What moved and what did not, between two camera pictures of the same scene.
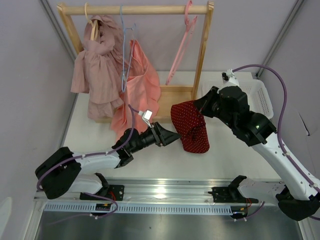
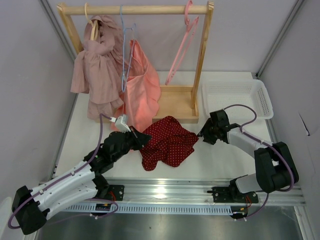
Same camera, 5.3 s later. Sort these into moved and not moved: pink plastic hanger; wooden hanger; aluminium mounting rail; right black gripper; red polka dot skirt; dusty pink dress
Moved: red polka dot skirt; right black gripper
Not moved: aluminium mounting rail; pink plastic hanger; wooden hanger; dusty pink dress
